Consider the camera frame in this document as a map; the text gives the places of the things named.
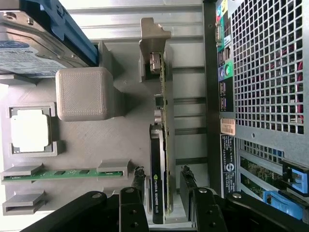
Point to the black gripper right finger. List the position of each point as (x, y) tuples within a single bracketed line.
[(207, 212)]

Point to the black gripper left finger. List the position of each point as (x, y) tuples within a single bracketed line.
[(131, 212)]

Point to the green RAM stick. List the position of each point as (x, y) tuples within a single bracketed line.
[(62, 174)]

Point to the grey parts rack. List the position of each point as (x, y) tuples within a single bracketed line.
[(84, 135)]

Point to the open PC case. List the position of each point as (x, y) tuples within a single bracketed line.
[(265, 135)]

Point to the silver CPU chip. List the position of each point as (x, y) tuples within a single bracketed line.
[(31, 131)]

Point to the hard disk with blue caddy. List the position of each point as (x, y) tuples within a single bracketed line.
[(24, 53)]

